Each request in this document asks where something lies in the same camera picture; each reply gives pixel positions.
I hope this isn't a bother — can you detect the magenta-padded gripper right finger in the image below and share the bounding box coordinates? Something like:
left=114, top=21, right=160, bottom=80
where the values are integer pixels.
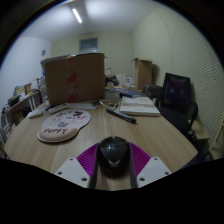
left=128, top=142, right=173, bottom=190

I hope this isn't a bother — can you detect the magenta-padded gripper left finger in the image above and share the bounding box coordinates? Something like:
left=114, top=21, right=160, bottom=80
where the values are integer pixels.
left=54, top=143, right=100, bottom=190

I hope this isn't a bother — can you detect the black computer mouse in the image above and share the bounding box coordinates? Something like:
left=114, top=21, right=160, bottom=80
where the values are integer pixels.
left=96, top=135, right=132, bottom=179

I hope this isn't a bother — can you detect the round printed wrist-rest mouse pad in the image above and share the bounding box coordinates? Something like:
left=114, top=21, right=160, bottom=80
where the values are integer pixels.
left=36, top=109, right=92, bottom=144

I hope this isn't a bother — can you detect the black marker pen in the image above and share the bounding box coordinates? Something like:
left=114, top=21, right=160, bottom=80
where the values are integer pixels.
left=105, top=107, right=138, bottom=125

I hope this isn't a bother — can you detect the white open book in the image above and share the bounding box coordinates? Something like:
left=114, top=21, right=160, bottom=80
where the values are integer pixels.
left=118, top=95, right=161, bottom=117

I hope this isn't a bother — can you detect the white paper sheet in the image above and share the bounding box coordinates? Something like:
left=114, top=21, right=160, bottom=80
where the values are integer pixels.
left=68, top=101, right=98, bottom=111

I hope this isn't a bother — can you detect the blue book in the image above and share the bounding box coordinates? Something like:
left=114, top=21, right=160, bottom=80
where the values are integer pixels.
left=105, top=87, right=146, bottom=99

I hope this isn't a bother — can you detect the black bag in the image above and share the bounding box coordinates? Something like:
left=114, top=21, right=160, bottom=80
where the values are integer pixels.
left=143, top=83, right=164, bottom=101

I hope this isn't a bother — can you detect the small white flat device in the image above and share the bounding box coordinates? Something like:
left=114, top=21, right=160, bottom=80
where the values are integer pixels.
left=27, top=108, right=45, bottom=119

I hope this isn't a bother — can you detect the black office chair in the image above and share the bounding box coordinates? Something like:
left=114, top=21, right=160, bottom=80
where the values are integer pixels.
left=159, top=72, right=199, bottom=134

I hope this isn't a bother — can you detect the large taped cardboard box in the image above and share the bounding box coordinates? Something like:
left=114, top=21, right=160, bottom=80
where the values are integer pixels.
left=40, top=52, right=106, bottom=107

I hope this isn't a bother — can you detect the tall open cardboard box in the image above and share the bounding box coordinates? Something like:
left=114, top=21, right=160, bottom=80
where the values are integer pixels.
left=131, top=57, right=154, bottom=92

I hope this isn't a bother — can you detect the cluttered side desk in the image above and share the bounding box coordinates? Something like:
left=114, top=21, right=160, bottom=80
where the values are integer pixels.
left=1, top=83, right=43, bottom=134

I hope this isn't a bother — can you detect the frosted glass window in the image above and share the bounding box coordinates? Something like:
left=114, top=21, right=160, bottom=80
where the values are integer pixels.
left=78, top=37, right=99, bottom=54

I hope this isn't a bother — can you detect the ceiling strip light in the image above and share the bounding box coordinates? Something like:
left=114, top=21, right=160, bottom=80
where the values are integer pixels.
left=71, top=7, right=83, bottom=24

